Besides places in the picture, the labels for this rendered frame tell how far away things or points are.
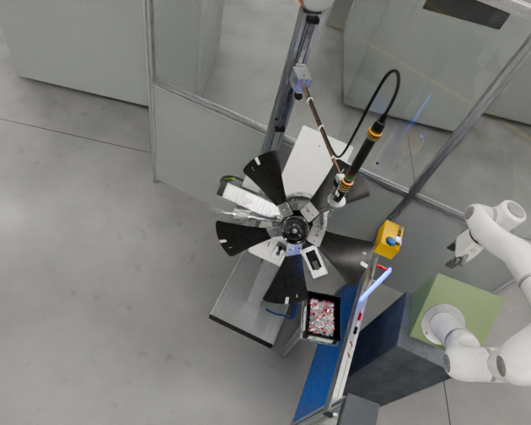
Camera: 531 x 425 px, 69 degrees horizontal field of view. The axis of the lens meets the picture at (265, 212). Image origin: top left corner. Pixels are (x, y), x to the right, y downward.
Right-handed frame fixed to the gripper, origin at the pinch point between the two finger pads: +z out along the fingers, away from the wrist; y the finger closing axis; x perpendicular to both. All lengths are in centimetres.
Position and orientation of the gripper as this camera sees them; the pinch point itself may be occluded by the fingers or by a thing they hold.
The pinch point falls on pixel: (451, 255)
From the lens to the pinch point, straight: 164.1
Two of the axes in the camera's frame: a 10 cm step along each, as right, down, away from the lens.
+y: 3.6, -7.0, 6.1
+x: -8.9, -4.5, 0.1
